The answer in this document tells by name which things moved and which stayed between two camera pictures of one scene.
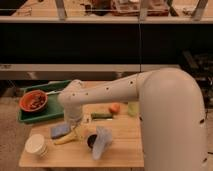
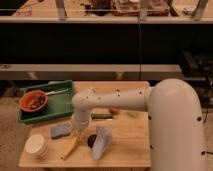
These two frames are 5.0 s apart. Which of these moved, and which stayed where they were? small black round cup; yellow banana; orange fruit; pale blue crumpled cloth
Moved: yellow banana
Stayed: small black round cup; orange fruit; pale blue crumpled cloth
